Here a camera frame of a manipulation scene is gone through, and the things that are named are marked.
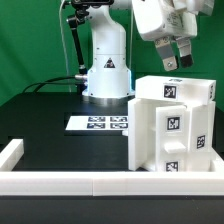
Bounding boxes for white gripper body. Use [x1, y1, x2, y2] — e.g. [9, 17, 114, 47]
[132, 0, 197, 41]

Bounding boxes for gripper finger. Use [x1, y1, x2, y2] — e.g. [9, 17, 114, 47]
[176, 37, 194, 68]
[154, 36, 178, 71]

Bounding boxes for white cabinet body box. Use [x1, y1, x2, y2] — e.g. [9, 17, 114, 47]
[128, 99, 215, 172]

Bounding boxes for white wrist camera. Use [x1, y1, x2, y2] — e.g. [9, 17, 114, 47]
[172, 0, 215, 16]

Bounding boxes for white cable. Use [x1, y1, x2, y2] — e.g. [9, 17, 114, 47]
[58, 0, 73, 94]

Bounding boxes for white cabinet top block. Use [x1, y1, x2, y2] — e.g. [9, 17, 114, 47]
[135, 75, 216, 105]

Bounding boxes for white marker base plate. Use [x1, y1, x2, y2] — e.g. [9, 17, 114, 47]
[66, 116, 128, 131]

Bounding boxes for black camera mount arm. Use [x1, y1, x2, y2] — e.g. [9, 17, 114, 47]
[67, 0, 114, 77]

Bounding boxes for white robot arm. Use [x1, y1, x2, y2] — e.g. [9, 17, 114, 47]
[82, 0, 197, 105]

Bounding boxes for black cables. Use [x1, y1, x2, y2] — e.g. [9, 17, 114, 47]
[21, 75, 88, 94]

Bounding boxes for white U-shaped border frame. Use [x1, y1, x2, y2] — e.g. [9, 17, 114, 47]
[0, 139, 224, 196]

